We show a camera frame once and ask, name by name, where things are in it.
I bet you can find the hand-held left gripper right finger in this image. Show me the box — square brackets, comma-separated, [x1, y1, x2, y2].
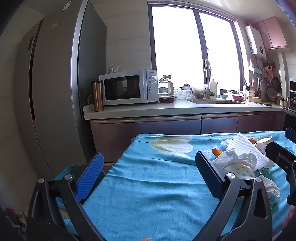
[195, 151, 274, 241]

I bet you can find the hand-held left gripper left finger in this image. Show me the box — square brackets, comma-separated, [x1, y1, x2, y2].
[26, 152, 107, 241]

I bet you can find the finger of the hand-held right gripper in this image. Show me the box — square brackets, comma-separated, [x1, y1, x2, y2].
[265, 141, 296, 173]
[284, 127, 296, 145]

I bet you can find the blue trash bin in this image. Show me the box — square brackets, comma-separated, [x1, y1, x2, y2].
[54, 164, 105, 234]

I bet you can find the white tissue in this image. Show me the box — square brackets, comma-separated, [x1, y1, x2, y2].
[211, 148, 258, 172]

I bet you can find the white foam sheet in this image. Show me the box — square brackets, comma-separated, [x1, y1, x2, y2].
[225, 133, 275, 173]

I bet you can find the person's right forearm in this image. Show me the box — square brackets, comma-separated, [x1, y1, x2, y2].
[282, 206, 296, 234]

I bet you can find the white paper cup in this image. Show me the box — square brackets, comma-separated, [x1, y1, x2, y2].
[255, 136, 273, 152]

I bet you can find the white dotted wrapper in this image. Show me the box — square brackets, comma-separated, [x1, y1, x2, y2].
[222, 162, 256, 181]

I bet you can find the hanging frying pan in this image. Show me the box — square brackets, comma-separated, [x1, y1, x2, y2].
[272, 76, 282, 93]

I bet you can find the blue printed tablecloth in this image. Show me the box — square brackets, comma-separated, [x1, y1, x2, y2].
[55, 131, 296, 241]

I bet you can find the kitchen counter cabinet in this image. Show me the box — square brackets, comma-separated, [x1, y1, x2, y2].
[83, 103, 287, 163]

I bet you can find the clear plastic bag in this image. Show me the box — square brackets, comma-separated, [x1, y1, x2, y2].
[174, 88, 197, 100]

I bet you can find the copper thermos tumbler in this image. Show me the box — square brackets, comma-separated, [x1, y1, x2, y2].
[91, 80, 104, 112]

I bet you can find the white soap bottle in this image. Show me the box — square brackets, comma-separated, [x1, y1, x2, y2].
[209, 79, 220, 99]

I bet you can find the dark lidded food container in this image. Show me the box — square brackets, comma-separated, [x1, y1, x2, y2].
[159, 95, 175, 104]

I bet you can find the cardboard box with clutter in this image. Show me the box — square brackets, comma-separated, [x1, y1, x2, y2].
[6, 208, 28, 230]

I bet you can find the glass kettle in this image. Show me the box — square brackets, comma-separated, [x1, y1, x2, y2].
[158, 75, 174, 96]

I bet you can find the metal kitchen faucet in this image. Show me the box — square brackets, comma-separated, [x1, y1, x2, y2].
[203, 60, 215, 100]

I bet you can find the white microwave oven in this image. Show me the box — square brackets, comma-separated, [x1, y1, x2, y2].
[99, 69, 158, 106]

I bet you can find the white water heater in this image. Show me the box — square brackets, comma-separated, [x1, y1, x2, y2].
[245, 24, 267, 58]

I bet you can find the grey refrigerator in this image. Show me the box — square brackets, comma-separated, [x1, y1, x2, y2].
[15, 0, 107, 179]

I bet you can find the white figurine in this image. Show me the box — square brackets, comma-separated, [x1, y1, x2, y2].
[107, 60, 119, 74]

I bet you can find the kitchen window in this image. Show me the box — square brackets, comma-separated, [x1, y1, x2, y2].
[148, 1, 245, 93]

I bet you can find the pink wall cabinet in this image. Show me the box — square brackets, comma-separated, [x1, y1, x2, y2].
[252, 17, 288, 50]

